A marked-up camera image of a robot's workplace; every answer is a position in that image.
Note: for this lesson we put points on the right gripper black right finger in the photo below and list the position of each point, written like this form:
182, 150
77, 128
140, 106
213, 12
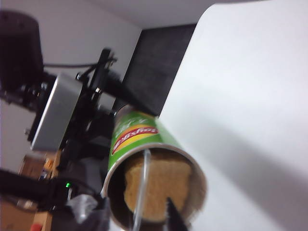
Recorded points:
174, 219

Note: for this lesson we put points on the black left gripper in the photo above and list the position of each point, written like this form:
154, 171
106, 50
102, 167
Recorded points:
96, 103

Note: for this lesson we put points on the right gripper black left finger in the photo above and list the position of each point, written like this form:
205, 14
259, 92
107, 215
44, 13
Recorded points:
105, 214

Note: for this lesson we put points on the green potato chips tub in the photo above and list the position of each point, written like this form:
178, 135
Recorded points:
144, 134

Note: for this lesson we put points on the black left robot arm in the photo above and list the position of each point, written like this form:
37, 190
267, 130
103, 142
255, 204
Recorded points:
19, 48

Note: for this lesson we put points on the brown cardboard box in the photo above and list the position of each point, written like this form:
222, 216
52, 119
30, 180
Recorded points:
33, 166
16, 219

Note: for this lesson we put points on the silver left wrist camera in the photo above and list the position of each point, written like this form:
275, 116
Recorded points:
57, 113

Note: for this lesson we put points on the black left camera bracket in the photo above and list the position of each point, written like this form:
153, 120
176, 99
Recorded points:
103, 67

